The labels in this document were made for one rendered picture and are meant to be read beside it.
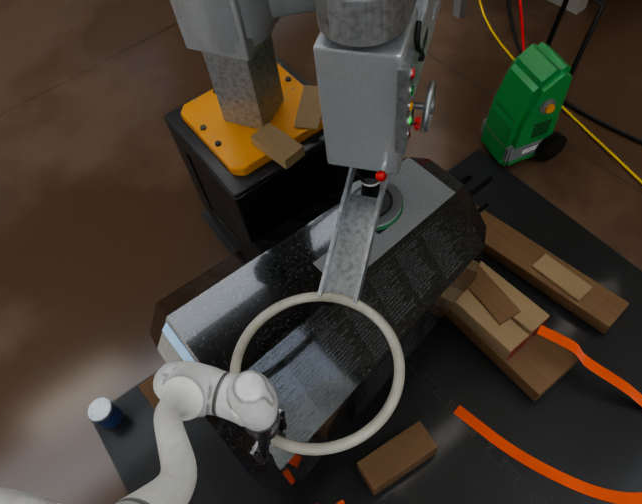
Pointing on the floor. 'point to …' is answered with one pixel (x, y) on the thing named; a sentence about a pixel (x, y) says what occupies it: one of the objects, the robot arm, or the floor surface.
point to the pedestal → (255, 183)
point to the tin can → (105, 413)
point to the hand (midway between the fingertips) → (273, 448)
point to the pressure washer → (532, 101)
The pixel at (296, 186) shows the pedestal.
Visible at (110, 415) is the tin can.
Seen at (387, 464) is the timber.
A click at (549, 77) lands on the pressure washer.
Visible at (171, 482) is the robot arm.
